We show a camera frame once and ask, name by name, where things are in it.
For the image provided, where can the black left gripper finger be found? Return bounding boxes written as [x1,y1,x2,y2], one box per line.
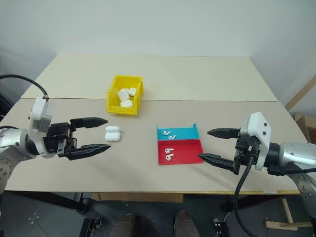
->
[65,144,112,161]
[70,117,109,130]

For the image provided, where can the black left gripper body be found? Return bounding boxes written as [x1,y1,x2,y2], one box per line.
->
[43,121,79,158]

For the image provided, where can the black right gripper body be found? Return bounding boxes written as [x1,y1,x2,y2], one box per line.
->
[233,134,260,176]

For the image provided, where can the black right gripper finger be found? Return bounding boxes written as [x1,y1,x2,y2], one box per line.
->
[197,153,237,173]
[206,127,241,140]

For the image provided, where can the yellow plastic bin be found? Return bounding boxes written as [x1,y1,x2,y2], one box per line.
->
[106,75,145,117]

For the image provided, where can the red plastic tray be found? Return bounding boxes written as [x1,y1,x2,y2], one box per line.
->
[157,139,205,165]

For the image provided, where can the blue plastic tray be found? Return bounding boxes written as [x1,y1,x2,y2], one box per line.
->
[156,122,200,142]

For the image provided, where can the brown cardboard sheet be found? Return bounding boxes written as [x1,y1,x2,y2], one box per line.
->
[91,193,184,203]

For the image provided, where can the wooden plank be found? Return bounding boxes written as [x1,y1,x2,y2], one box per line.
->
[284,74,316,111]

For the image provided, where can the wooden mallet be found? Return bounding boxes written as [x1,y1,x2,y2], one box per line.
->
[265,197,313,232]

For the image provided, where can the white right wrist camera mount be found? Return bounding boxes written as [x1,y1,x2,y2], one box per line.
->
[240,111,273,171]

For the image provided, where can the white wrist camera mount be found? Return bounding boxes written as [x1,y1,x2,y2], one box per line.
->
[26,97,56,158]
[240,111,273,171]

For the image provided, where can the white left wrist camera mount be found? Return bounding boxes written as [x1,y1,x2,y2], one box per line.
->
[26,97,56,158]

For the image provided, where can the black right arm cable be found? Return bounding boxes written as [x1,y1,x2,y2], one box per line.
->
[233,147,258,237]

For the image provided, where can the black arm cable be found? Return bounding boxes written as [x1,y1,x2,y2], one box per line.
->
[233,147,258,237]
[0,74,49,101]

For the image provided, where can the black table frame beam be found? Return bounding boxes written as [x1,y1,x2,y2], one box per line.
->
[6,191,90,213]

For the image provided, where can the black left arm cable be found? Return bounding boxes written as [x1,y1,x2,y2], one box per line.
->
[0,74,49,101]

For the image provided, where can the black metal bracket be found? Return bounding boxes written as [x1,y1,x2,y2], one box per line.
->
[210,216,231,237]
[80,216,105,237]

